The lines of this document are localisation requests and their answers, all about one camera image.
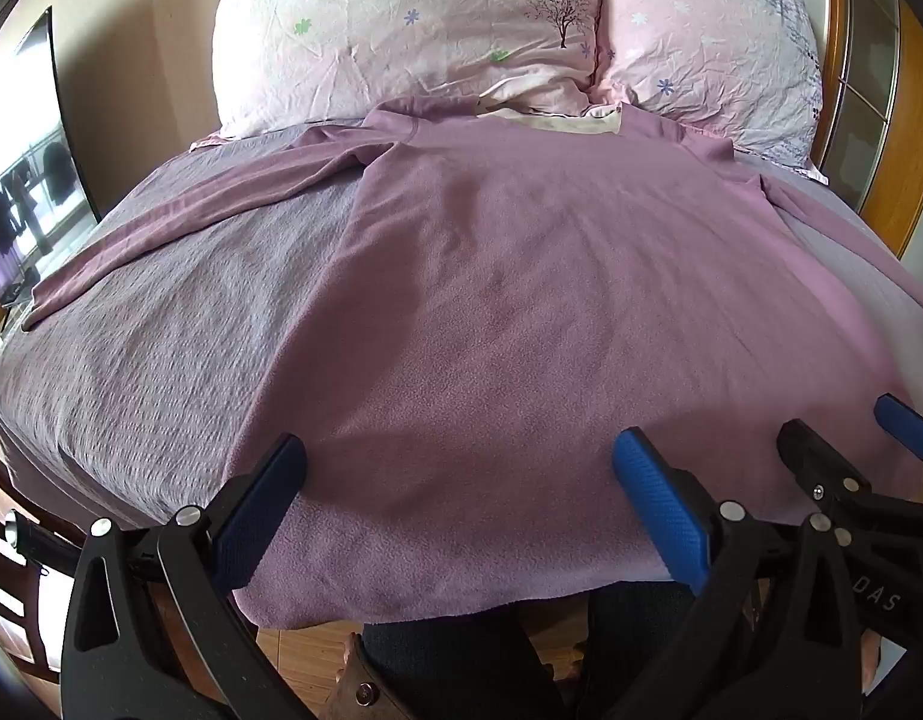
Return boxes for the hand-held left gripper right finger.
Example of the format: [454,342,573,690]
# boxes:
[613,427,886,720]

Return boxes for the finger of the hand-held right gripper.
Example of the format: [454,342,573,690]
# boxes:
[778,420,877,517]
[873,394,923,460]

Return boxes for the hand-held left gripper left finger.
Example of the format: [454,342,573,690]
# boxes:
[60,433,307,720]

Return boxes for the purple long sleeve shirt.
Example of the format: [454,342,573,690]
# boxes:
[22,99,923,627]

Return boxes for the bed with grey purple sheet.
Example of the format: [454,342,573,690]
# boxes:
[0,127,923,533]

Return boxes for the brown slipper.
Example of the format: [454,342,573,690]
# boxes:
[328,634,410,720]

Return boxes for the person's dark trousers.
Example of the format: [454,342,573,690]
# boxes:
[360,583,706,720]

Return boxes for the dark wooden chair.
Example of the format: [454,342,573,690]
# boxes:
[0,427,83,695]

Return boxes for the wooden headboard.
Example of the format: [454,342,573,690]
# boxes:
[712,0,923,256]

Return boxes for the black flat television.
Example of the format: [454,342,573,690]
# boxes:
[0,6,101,308]

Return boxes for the pink floral pillow with tree print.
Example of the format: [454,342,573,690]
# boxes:
[205,0,602,142]

